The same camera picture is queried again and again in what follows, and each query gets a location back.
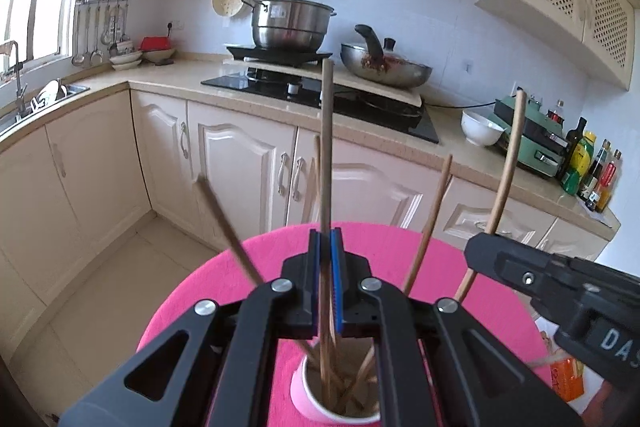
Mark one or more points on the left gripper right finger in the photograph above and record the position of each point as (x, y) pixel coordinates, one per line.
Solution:
(340, 278)

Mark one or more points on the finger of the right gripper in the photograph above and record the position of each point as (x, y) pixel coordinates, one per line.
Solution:
(511, 264)

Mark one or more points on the dark soy sauce bottle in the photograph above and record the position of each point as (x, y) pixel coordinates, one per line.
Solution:
(592, 176)

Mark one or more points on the steel stock pot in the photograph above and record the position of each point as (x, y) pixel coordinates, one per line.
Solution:
(290, 25)

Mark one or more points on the steel sink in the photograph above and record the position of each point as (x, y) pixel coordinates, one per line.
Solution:
(50, 95)

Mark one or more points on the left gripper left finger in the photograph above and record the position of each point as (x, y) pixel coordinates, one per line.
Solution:
(310, 284)

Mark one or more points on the white bowl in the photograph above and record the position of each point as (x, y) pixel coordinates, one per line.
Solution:
(479, 130)

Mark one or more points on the chrome faucet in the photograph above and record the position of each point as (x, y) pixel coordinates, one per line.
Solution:
(11, 49)

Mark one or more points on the black induction cooker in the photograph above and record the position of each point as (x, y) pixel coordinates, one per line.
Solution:
(276, 57)

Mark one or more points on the right hand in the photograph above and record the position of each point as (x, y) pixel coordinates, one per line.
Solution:
(612, 407)

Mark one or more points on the green electric cooker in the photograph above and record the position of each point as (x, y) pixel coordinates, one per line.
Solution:
(543, 145)

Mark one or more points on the green oil bottle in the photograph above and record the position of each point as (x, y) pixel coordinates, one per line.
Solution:
(579, 164)

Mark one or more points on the pink round tablecloth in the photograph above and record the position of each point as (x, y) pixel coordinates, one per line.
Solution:
(390, 252)

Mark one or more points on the steel wok with lid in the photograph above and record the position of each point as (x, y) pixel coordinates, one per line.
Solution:
(379, 62)

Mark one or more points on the red cap sauce bottle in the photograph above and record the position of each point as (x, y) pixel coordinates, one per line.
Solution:
(602, 193)

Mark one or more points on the stacked white dishes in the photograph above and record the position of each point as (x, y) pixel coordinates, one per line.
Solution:
(126, 61)

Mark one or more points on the hanging utensil rack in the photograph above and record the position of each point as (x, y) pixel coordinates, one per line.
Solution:
(100, 31)

